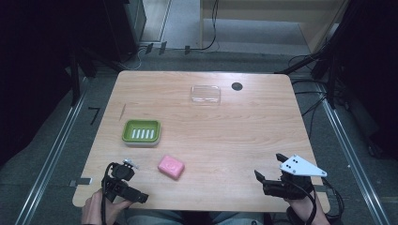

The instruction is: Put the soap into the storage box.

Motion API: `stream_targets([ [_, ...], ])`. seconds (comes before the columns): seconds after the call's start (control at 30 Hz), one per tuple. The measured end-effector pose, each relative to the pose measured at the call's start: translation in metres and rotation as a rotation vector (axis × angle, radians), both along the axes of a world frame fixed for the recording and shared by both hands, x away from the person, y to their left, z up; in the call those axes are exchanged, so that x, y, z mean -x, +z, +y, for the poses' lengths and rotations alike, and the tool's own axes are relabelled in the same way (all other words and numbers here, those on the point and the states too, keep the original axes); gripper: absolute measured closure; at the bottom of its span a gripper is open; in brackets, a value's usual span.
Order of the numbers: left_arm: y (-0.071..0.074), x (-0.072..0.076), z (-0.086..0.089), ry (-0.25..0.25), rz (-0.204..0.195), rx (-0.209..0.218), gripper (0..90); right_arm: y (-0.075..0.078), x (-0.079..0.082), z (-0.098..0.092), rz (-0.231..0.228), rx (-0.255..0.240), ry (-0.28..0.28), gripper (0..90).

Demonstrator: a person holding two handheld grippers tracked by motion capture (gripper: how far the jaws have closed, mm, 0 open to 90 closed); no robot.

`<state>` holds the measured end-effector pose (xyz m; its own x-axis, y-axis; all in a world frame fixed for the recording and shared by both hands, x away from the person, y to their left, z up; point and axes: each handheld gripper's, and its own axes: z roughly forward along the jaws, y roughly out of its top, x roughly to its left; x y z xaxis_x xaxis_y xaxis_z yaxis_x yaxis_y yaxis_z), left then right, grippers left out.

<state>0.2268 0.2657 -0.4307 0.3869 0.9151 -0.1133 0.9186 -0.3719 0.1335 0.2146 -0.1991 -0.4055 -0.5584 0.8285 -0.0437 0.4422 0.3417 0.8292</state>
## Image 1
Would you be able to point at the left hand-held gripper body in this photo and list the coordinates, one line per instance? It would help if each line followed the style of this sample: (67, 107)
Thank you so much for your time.
(120, 187)

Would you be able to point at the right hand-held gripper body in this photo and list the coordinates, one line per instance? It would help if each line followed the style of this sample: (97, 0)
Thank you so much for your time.
(291, 187)

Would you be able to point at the pink soap bar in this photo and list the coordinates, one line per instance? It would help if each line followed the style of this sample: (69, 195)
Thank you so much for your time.
(171, 167)

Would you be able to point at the green soap dish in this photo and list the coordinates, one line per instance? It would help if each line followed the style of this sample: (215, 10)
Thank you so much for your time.
(141, 132)

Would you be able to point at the clear plastic lid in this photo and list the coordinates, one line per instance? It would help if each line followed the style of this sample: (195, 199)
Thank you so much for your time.
(205, 94)

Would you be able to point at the person's right hand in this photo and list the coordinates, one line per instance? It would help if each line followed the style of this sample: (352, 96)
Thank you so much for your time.
(302, 209)

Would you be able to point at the person's left hand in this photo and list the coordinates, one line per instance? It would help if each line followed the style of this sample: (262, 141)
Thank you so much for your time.
(94, 210)

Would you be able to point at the grey tape strip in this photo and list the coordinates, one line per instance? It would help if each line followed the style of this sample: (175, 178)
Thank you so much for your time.
(80, 181)

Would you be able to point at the black round table grommet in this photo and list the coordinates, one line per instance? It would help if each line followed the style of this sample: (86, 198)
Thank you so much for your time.
(237, 86)

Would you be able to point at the black stand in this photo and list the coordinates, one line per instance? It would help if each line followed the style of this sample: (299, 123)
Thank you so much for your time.
(76, 72)
(327, 65)

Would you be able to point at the dark plug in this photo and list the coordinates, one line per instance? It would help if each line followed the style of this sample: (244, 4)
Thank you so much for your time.
(149, 48)
(187, 50)
(162, 48)

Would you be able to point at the light wooden furniture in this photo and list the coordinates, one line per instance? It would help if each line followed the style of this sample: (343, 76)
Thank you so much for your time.
(269, 7)

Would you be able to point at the black cabinet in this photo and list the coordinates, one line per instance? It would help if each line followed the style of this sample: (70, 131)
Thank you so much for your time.
(125, 28)

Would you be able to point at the metal floor rail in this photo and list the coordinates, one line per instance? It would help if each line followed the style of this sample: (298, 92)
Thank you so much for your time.
(51, 154)
(352, 156)

